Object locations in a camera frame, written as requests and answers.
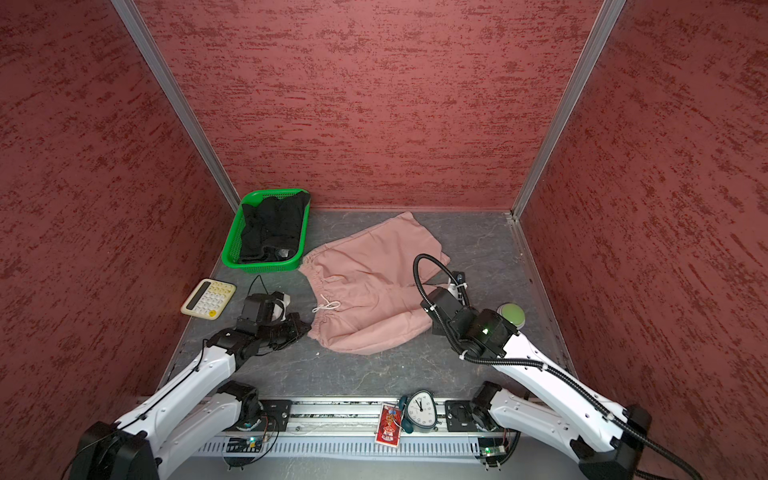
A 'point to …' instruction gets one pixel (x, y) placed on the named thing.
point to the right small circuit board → (493, 450)
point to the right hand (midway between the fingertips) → (446, 318)
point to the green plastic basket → (232, 247)
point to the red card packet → (389, 426)
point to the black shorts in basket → (271, 228)
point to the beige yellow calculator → (209, 299)
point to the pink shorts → (365, 292)
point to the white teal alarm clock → (420, 411)
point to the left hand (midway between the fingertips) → (311, 332)
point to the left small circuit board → (250, 444)
